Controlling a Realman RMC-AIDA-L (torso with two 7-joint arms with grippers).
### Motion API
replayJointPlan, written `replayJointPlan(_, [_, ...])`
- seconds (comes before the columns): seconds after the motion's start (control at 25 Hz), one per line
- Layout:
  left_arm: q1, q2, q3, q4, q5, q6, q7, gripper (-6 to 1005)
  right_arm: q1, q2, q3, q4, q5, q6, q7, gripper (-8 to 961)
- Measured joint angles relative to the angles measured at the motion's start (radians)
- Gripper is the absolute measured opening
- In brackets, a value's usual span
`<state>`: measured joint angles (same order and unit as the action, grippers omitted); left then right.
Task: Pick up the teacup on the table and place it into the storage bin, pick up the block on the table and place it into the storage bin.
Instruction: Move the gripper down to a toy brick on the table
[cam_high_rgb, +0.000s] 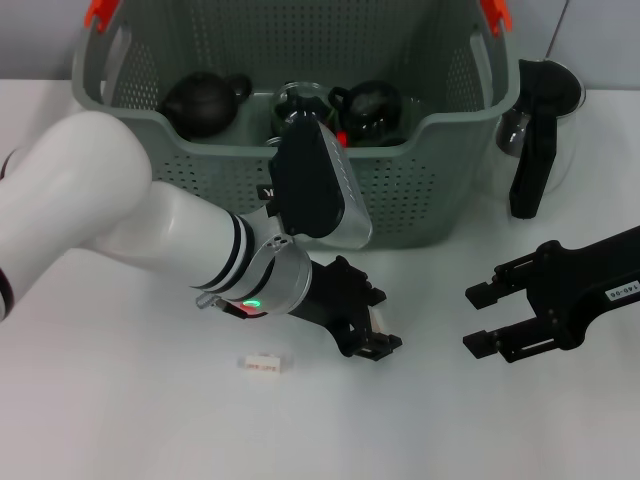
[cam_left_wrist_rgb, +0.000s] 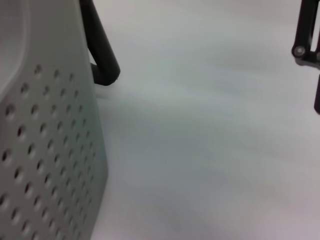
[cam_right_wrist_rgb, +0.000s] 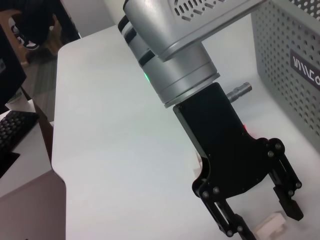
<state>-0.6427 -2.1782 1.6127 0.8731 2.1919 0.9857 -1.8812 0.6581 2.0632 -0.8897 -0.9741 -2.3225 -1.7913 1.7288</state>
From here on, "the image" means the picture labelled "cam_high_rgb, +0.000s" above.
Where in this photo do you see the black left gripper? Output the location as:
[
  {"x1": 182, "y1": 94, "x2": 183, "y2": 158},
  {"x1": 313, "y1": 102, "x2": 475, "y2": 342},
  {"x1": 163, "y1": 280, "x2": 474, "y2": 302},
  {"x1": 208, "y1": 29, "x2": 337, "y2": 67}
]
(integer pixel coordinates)
[{"x1": 291, "y1": 254, "x2": 404, "y2": 362}]

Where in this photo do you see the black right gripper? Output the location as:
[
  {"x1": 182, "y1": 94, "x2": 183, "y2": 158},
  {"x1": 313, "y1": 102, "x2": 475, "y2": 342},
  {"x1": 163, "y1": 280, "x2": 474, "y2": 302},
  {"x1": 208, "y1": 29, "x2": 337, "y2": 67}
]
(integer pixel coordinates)
[{"x1": 462, "y1": 225, "x2": 640, "y2": 364}]

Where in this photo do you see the clear glass teapot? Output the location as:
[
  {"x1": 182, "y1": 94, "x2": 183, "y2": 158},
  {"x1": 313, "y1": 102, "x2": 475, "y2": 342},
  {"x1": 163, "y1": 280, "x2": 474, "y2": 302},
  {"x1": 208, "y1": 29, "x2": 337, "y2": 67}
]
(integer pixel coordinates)
[{"x1": 269, "y1": 80, "x2": 337, "y2": 131}]

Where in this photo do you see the grey-green perforated storage basket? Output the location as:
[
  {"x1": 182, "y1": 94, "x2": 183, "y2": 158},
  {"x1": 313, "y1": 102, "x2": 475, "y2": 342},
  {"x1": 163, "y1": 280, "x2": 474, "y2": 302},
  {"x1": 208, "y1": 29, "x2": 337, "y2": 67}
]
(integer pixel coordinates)
[{"x1": 72, "y1": 0, "x2": 519, "y2": 251}]

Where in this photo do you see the black ceramic teapot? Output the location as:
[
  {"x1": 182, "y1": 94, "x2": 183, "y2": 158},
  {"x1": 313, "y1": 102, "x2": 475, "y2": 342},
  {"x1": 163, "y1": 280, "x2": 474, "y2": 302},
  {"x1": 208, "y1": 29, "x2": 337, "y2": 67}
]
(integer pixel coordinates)
[{"x1": 158, "y1": 70, "x2": 255, "y2": 142}]

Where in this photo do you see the glass pitcher black handle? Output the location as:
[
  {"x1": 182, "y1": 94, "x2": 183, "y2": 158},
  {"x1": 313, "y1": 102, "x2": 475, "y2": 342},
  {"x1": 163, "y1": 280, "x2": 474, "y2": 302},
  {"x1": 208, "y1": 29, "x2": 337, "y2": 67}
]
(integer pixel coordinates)
[{"x1": 474, "y1": 57, "x2": 587, "y2": 221}]

